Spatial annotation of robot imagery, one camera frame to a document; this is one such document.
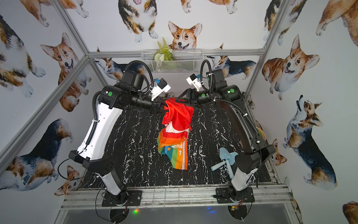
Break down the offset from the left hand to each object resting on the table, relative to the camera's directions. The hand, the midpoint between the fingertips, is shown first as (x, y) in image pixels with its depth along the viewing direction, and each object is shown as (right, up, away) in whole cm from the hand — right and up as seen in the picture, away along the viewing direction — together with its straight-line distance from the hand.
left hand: (173, 107), depth 61 cm
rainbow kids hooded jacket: (-2, -16, +16) cm, 22 cm away
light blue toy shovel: (+33, -31, +26) cm, 52 cm away
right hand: (+1, +2, +1) cm, 3 cm away
